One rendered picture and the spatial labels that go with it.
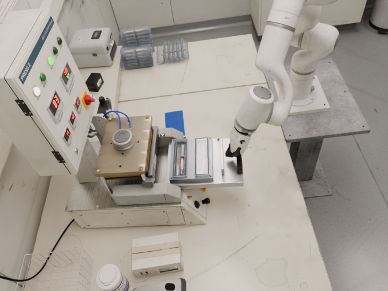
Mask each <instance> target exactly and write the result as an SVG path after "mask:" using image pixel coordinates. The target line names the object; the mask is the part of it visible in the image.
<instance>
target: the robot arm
mask: <svg viewBox="0 0 388 291"><path fill-rule="evenodd" d="M336 1H337V0H274V1H273V4H272V7H271V10H270V14H269V16H268V19H267V23H266V26H265V29H264V32H263V36H262V40H261V42H260V46H259V49H258V53H257V56H256V60H255V66H256V67H257V68H258V69H259V70H260V71H262V72H263V73H265V74H267V75H268V76H270V77H271V78H273V79H274V80H275V82H276V83H277V85H278V88H279V97H278V100H277V102H273V101H274V95H273V93H272V92H271V91H270V90H269V89H268V88H267V87H264V86H262V85H254V86H252V87H251V88H250V89H249V91H248V93H247V95H246V97H245V99H244V101H243V103H242V105H241V107H240V109H239V111H238V113H237V115H236V117H235V119H234V125H233V127H232V129H231V131H230V143H229V147H228V148H227V150H226V152H225V156H226V157H230V158H233V157H237V155H238V152H239V150H240V154H243V153H244V152H245V150H246V148H247V146H248V143H249V141H250V139H251V134H253V133H255V132H256V130H257V128H258V126H259V125H260V124H262V123H265V124H269V125H274V126H282V125H283V124H284V123H285V122H286V120H287V119H288V116H289V113H290V109H291V107H292V106H306V105H309V104H311V103H312V102H313V101H314V100H315V99H316V96H317V90H316V88H315V86H314V85H313V84H312V83H313V80H314V75H315V71H316V66H317V63H318V61H319V60H320V59H322V58H324V57H325V56H327V55H329V54H330V53H331V52H332V51H333V50H334V49H335V48H336V46H337V44H338V42H339V39H340V35H339V32H338V30H337V29H336V28H335V27H333V26H331V25H328V24H323V23H319V21H320V18H321V15H322V6H327V5H331V4H333V3H334V2H336ZM290 45H291V46H294V47H298V48H301V49H303V50H299V51H297V52H295V53H294V54H293V56H292V60H291V64H290V72H289V75H288V74H287V72H286V70H285V67H284V62H285V58H286V55H287V53H288V49H289V46H290Z"/></svg>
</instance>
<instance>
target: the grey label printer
mask: <svg viewBox="0 0 388 291"><path fill-rule="evenodd" d="M68 48H69V50H70V53H71V55H72V57H73V59H74V61H75V63H76V65H77V67H78V68H91V67H101V66H111V65H112V64H113V61H114V57H115V54H116V51H117V45H116V43H115V39H114V36H113V33H112V31H111V29H110V28H91V29H78V30H76V31H75V33H74V35H73V37H72V40H71V41H70V43H69V46H68Z"/></svg>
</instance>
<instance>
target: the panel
mask: <svg viewBox="0 0 388 291"><path fill-rule="evenodd" d="M205 198H207V188H206V189H202V188H197V189H191V190H189V189H183V194H182V201H184V202H185V203H186V204H187V205H188V206H190V207H191V208H192V209H194V210H195V211H196V212H197V213H199V214H200V215H201V216H202V217H203V218H205V219H206V220H207V205H206V204H203V203H202V200H204V199H205ZM195 201H198V202H199V203H200V207H199V208H197V207H196V204H195Z"/></svg>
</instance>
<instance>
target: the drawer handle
mask: <svg viewBox="0 0 388 291"><path fill-rule="evenodd" d="M236 159H237V174H243V163H242V156H241V154H240V150H239V152H238V155H237V157H236Z"/></svg>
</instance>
